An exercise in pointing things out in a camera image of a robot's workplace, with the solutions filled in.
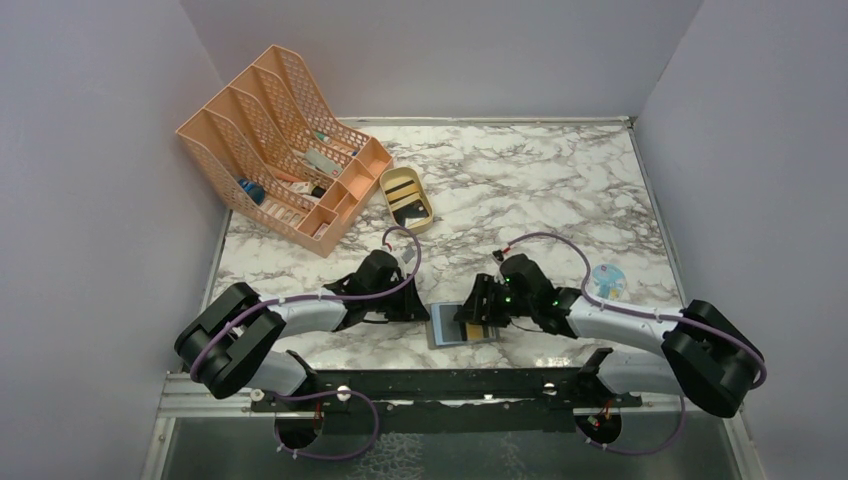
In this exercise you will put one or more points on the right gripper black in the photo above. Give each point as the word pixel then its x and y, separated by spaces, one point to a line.
pixel 474 311

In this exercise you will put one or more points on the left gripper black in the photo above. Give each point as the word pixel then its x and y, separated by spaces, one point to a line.
pixel 412 309

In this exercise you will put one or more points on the gold credit card black stripe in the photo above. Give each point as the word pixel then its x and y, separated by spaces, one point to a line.
pixel 473 333

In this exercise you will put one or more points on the grey leather card holder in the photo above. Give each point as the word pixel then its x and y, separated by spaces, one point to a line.
pixel 443 332

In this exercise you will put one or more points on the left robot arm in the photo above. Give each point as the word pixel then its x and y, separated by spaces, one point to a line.
pixel 229 345

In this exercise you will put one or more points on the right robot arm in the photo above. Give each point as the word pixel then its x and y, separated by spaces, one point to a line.
pixel 695 353

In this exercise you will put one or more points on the stack of credit cards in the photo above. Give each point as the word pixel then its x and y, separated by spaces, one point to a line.
pixel 402 188

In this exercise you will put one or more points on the beige oval tray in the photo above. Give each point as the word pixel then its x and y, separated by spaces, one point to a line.
pixel 414 212

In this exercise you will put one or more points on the white tube in organizer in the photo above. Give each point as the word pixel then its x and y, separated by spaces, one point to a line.
pixel 320 162

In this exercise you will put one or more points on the green capped marker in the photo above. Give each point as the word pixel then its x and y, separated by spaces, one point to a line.
pixel 326 139

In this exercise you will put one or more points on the blue item in organizer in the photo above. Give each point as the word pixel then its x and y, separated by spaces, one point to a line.
pixel 253 190

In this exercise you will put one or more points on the orange plastic file organizer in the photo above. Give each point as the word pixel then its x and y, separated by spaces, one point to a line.
pixel 251 128

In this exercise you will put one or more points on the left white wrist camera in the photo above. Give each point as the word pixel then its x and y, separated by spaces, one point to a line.
pixel 408 255

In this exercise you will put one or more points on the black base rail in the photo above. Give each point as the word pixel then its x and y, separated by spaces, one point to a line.
pixel 441 401

